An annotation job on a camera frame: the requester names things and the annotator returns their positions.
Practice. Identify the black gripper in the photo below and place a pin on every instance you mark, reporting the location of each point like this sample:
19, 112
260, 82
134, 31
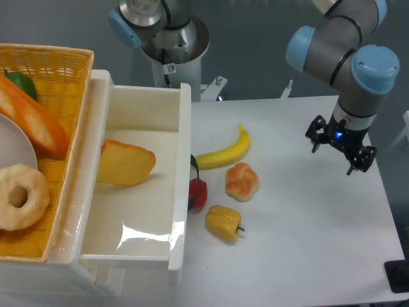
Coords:
347, 141

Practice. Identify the white drawer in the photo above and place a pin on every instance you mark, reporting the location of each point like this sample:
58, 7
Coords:
139, 207

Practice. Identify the orange bread slice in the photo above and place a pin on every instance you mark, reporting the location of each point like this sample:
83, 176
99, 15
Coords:
124, 164

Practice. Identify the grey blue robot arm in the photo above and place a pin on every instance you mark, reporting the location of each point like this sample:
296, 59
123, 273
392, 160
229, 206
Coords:
362, 74

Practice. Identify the white drawer cabinet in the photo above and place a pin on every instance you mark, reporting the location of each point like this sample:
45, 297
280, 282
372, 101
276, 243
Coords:
64, 272

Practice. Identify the knotted bread roll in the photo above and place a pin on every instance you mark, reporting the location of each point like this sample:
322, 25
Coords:
241, 182

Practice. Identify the yellow banana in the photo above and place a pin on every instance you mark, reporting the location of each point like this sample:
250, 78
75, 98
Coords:
226, 155

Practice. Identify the black device at edge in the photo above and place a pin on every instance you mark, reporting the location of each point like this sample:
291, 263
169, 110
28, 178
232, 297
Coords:
397, 275

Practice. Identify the yellow toy pepper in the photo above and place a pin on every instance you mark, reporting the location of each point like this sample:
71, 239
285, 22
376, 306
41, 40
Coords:
224, 222

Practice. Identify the red toy pepper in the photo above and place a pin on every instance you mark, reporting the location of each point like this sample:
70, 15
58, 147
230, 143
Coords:
198, 193

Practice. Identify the yellow woven basket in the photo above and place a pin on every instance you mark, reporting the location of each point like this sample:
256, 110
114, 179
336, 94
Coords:
61, 76

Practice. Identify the orange baguette bread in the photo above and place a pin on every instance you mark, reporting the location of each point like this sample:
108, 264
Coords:
43, 130

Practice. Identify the white plate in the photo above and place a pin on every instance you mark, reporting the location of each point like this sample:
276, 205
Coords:
15, 146

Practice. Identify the green toy fruit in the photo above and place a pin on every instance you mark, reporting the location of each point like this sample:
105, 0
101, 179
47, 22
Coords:
24, 82

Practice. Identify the beige doughnut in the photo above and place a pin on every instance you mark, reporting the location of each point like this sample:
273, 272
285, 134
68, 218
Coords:
34, 183

